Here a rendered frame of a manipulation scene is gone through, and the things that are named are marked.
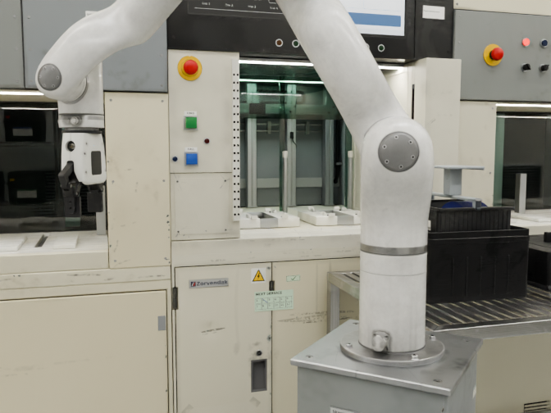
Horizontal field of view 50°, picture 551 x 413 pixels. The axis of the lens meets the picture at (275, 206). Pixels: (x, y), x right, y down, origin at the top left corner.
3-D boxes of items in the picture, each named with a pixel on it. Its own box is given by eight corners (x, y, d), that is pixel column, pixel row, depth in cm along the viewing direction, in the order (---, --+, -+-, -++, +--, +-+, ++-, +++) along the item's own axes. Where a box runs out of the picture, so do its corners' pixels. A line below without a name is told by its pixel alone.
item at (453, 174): (393, 277, 166) (396, 165, 163) (458, 273, 171) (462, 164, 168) (438, 298, 142) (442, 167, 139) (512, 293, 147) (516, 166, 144)
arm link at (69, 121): (90, 113, 109) (91, 129, 109) (111, 115, 118) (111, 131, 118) (48, 114, 110) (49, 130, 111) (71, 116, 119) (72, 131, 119)
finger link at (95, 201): (101, 179, 120) (102, 212, 120) (107, 179, 123) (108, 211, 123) (85, 179, 120) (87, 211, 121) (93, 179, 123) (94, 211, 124)
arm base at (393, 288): (429, 374, 97) (432, 263, 95) (323, 355, 106) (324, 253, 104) (454, 341, 113) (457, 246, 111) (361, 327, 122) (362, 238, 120)
